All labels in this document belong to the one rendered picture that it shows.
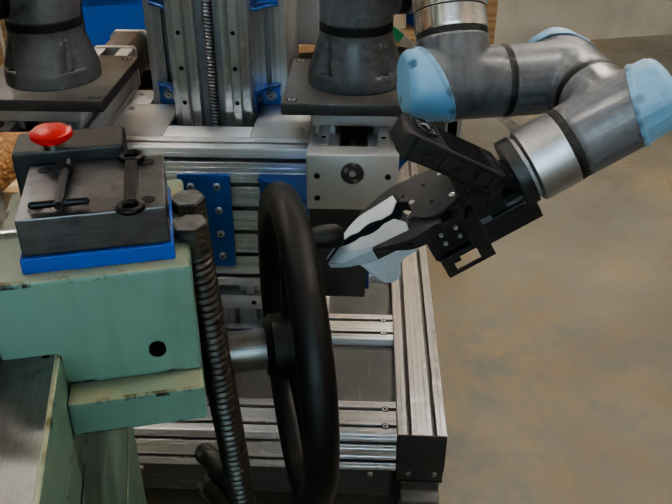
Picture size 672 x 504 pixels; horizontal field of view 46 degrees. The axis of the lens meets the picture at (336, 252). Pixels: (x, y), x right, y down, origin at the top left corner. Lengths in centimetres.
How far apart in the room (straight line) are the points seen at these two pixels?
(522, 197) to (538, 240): 175
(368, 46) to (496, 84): 45
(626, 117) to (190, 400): 46
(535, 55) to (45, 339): 54
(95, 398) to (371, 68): 79
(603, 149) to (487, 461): 109
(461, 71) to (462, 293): 148
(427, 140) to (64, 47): 77
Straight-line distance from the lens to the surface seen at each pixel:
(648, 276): 246
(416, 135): 71
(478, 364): 200
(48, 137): 60
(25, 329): 57
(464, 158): 73
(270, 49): 145
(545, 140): 77
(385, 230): 77
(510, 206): 80
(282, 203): 63
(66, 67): 135
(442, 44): 82
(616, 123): 78
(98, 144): 62
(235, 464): 72
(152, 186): 56
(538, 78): 84
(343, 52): 124
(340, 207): 119
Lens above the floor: 124
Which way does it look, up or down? 31 degrees down
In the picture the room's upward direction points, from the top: straight up
